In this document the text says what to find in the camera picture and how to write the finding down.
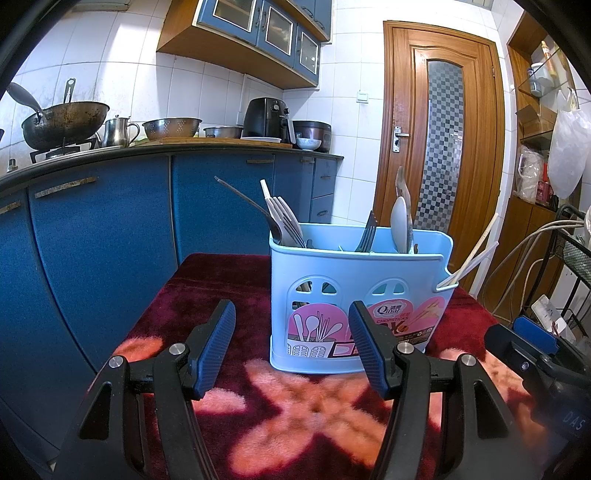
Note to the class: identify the white plastic spoon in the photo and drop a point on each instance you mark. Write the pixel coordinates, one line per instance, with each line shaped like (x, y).
(399, 221)

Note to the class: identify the black air fryer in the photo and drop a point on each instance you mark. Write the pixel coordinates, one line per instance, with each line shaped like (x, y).
(263, 117)

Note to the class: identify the steel colander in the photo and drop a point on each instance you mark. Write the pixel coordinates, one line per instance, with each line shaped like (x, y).
(171, 128)

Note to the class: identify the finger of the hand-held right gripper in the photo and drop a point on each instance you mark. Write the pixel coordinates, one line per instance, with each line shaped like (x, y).
(512, 353)
(535, 334)

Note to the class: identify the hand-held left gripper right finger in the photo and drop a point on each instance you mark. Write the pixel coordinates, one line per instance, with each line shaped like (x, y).
(369, 350)

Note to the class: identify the white jar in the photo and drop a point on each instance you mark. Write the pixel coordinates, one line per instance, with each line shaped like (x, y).
(538, 78)

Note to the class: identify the steel basin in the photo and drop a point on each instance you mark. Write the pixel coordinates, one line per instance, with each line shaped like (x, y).
(224, 132)

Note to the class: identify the wooden cutting board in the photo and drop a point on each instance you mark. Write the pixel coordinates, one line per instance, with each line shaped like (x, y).
(184, 142)

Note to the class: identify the white plastic bag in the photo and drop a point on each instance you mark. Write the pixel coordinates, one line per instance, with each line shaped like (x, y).
(565, 152)

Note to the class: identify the wooden door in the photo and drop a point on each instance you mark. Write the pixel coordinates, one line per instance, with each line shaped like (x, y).
(392, 92)

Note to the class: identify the white chopstick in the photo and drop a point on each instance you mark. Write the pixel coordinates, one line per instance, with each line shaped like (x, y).
(475, 261)

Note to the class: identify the red floral blanket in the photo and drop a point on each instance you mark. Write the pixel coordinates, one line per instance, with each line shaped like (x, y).
(286, 406)

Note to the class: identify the white power strip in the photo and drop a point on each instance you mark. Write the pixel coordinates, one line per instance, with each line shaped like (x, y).
(545, 311)

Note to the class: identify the gas stove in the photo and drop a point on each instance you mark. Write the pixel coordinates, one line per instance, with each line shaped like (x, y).
(55, 152)

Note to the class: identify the white plate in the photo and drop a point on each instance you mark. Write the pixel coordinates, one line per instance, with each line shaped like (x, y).
(261, 140)

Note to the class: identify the steel table knife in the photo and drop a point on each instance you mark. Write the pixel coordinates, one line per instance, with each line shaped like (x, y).
(404, 182)

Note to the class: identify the white bowl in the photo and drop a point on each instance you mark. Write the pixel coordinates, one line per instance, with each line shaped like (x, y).
(308, 144)

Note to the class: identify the blue wall cabinet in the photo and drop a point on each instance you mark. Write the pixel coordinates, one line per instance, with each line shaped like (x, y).
(231, 14)

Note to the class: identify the wooden shelf unit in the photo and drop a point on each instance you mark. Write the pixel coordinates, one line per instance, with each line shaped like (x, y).
(517, 240)

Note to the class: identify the black wok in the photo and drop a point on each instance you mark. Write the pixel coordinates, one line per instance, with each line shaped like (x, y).
(64, 122)

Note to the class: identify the tan bottle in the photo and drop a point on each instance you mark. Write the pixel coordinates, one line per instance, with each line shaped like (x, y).
(549, 60)

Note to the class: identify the black kitchen countertop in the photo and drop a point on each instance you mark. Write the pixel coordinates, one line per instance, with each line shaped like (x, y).
(207, 150)

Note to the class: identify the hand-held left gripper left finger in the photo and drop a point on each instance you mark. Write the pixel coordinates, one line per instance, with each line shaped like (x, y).
(214, 350)

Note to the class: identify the red container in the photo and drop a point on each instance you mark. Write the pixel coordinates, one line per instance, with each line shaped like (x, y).
(545, 189)

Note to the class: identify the small beige fork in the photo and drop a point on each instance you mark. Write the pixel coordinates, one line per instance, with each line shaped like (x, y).
(277, 212)

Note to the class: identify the white wall switch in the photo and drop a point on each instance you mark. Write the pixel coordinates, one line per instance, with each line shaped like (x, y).
(363, 97)

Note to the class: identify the blue base cabinets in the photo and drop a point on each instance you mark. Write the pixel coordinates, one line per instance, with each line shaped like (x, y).
(115, 240)

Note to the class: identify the cardboard box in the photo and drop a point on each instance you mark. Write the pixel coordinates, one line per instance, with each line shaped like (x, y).
(535, 121)

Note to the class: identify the black rice cooker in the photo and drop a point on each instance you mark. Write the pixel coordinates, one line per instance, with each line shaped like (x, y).
(318, 129)

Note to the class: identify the steel kettle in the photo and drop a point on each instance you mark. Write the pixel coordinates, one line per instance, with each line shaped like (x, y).
(115, 131)

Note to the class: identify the light blue utensil holder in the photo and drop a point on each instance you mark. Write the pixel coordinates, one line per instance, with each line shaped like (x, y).
(318, 263)

